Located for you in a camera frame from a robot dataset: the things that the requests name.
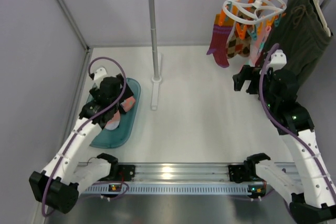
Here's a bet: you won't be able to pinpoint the white round clip hanger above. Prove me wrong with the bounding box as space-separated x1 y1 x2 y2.
218 0 287 25

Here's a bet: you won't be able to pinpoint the argyle brown orange sock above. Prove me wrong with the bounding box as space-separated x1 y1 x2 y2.
226 26 252 59

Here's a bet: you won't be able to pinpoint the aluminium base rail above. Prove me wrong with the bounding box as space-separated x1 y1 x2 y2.
78 162 300 183

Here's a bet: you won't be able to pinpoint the white clothes hanger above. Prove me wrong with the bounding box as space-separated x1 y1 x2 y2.
312 0 331 37

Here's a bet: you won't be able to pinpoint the maroon purple sock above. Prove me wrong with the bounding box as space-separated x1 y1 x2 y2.
206 14 233 68

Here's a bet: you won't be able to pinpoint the pink patterned sock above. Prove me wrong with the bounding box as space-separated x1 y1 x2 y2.
248 26 271 67
105 96 136 131

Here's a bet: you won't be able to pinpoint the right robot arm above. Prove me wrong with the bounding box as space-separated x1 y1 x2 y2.
233 65 335 223

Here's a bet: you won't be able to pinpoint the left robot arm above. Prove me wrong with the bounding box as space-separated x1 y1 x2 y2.
28 75 132 217

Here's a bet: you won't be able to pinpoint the grey slotted cable duct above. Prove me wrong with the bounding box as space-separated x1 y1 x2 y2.
83 182 266 195

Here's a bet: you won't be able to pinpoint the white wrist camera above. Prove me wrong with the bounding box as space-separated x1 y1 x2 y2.
266 49 287 71
89 67 108 81

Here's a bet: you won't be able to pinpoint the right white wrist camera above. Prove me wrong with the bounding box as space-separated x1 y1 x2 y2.
266 49 287 71

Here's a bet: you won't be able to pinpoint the dark green shorts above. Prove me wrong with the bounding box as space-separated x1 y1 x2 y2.
256 0 333 86

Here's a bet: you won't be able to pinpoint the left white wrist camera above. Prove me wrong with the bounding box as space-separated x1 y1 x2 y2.
89 67 108 81

